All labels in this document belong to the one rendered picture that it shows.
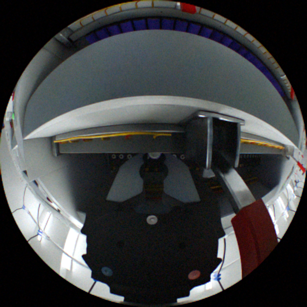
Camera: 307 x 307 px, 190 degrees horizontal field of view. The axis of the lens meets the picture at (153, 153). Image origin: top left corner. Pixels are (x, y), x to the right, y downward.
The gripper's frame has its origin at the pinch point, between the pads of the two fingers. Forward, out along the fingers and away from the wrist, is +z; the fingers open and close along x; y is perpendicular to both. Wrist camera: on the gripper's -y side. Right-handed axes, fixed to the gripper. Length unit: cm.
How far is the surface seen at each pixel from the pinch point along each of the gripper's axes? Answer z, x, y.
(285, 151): -6.0, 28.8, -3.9
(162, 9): -2.1, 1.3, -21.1
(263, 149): -3.9, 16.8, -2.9
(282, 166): -4.3, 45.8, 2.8
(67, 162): -1.9, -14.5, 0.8
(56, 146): -3.9, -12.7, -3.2
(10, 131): -4, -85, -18
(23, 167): -9.0, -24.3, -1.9
